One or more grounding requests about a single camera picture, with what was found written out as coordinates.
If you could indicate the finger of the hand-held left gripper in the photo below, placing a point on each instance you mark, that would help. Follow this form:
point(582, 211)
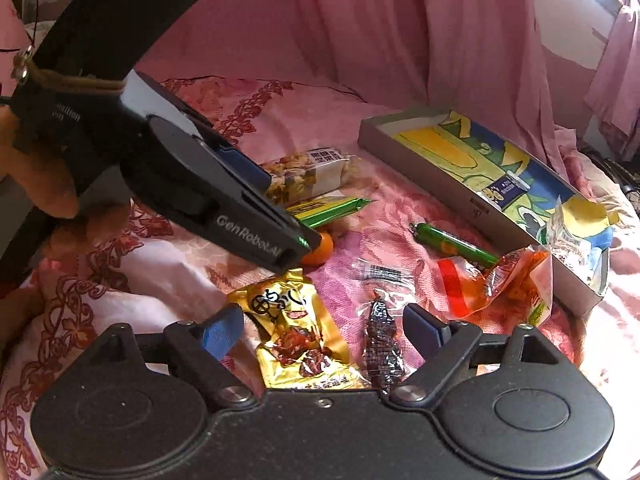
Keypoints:
point(250, 230)
point(245, 167)

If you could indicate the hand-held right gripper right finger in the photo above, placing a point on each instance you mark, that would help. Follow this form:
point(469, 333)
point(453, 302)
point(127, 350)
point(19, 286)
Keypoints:
point(424, 326)

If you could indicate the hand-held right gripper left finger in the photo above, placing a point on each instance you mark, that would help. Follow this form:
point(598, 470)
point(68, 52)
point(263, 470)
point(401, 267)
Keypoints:
point(222, 331)

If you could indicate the clear dark jerky packet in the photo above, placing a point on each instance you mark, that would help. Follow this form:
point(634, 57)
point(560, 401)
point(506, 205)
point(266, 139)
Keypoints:
point(382, 335)

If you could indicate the nut brittle snack packet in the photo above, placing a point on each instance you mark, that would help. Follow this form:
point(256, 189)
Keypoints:
point(310, 172)

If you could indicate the gold foil snack packet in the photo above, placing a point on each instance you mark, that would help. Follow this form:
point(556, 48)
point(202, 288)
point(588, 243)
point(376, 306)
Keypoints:
point(295, 330)

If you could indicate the small orange tangerine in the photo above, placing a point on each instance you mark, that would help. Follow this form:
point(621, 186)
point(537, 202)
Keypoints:
point(320, 252)

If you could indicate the green foil snack packet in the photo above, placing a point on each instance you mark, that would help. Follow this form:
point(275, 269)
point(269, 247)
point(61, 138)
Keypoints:
point(330, 208)

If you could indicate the orange transparent snack bag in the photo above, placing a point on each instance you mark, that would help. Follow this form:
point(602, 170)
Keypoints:
point(500, 285)

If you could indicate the grey cardboard box colourful lining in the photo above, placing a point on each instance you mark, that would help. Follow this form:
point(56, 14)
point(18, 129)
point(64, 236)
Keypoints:
point(475, 207)

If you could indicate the person's left hand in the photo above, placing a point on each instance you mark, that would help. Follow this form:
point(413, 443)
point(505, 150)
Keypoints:
point(55, 185)

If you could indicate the green sausage stick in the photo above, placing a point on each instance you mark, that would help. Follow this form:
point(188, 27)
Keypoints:
point(450, 244)

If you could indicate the small metal bell charm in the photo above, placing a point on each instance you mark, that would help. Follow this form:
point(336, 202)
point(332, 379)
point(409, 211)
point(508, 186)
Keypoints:
point(21, 64)

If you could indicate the pink floral bedsheet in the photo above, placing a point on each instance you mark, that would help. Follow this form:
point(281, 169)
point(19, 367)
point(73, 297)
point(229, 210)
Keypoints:
point(390, 220)

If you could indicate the white clear snack packet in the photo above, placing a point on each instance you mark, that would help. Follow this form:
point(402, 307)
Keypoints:
point(570, 242)

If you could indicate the pink bed curtain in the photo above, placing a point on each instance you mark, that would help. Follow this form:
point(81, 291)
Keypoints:
point(350, 25)

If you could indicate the pink window curtain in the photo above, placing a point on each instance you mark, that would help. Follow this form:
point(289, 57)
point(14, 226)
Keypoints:
point(617, 70)

